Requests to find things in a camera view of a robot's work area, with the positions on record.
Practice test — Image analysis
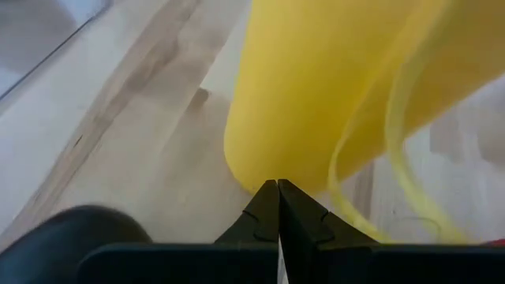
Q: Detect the yellow squeeze bottle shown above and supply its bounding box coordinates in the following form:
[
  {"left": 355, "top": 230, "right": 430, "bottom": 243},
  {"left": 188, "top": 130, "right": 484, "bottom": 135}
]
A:
[{"left": 223, "top": 0, "right": 505, "bottom": 244}]

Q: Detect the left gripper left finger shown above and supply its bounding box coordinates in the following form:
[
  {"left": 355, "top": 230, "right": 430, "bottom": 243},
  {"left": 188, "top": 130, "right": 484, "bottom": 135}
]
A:
[{"left": 76, "top": 179, "right": 280, "bottom": 284}]

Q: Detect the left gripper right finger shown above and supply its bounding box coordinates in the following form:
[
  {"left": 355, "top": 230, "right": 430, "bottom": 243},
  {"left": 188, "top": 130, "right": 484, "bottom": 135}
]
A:
[{"left": 278, "top": 178, "right": 505, "bottom": 284}]

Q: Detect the dark purple toy plum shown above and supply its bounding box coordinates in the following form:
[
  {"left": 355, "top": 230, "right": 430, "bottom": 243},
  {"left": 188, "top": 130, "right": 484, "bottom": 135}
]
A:
[{"left": 0, "top": 204, "right": 154, "bottom": 284}]

